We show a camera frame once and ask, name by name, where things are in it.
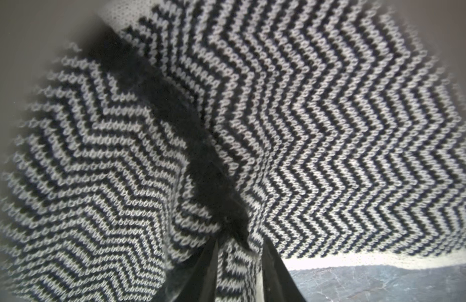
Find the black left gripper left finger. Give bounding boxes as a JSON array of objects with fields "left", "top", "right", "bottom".
[{"left": 153, "top": 237, "right": 219, "bottom": 301}]

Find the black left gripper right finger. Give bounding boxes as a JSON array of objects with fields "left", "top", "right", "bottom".
[{"left": 261, "top": 237, "right": 306, "bottom": 302}]

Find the black white knitted scarf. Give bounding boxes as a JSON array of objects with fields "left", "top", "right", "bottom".
[{"left": 0, "top": 1, "right": 466, "bottom": 301}]

